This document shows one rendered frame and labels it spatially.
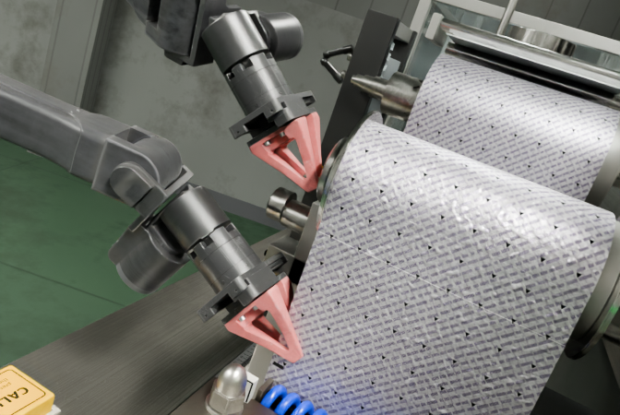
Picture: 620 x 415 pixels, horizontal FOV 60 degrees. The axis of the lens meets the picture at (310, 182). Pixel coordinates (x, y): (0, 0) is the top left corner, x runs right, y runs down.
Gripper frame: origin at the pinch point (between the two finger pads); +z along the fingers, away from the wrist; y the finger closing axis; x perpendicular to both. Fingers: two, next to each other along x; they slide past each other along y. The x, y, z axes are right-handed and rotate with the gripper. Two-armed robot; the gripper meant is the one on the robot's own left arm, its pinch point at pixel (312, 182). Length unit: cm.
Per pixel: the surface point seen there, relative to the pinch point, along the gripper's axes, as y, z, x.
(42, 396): 16.3, 6.0, -33.0
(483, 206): 5.8, 8.8, 15.9
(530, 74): -34.0, 2.3, 23.8
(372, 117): 1.0, -2.8, 9.7
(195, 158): -275, -48, -200
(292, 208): -1.5, 1.7, -4.6
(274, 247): 0.1, 4.6, -8.3
